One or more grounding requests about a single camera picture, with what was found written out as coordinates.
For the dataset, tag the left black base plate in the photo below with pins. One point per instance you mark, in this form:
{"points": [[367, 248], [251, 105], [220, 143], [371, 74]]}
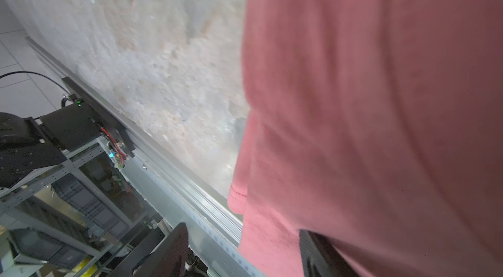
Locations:
{"points": [[114, 127]]}

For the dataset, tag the left green circuit board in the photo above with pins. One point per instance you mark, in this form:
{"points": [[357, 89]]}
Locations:
{"points": [[117, 159]]}

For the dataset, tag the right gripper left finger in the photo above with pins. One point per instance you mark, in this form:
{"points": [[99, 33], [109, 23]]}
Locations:
{"points": [[169, 259]]}

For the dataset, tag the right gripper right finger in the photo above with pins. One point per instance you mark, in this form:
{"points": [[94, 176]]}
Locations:
{"points": [[320, 258]]}

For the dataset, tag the pink t-shirt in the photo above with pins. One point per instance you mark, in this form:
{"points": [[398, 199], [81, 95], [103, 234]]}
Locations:
{"points": [[376, 124]]}

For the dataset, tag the metal storage shelf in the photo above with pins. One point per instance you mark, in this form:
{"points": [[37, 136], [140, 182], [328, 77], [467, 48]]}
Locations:
{"points": [[77, 218]]}

